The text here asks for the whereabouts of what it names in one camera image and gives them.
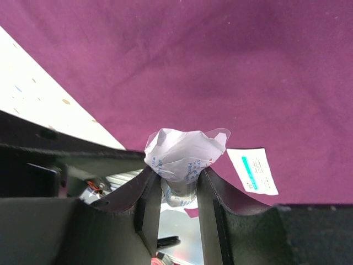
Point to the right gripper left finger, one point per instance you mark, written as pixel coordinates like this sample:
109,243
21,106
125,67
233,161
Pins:
120,228

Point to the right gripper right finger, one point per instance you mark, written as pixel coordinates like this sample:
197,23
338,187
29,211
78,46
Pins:
237,229

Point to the green white packet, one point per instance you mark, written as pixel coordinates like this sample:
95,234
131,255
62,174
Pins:
253,170

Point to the white blue sterile pouch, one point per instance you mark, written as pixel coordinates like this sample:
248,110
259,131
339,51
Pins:
179,157

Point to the purple cloth mat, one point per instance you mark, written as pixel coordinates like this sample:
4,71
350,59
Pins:
276,74

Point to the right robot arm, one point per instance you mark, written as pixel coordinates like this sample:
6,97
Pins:
37,162

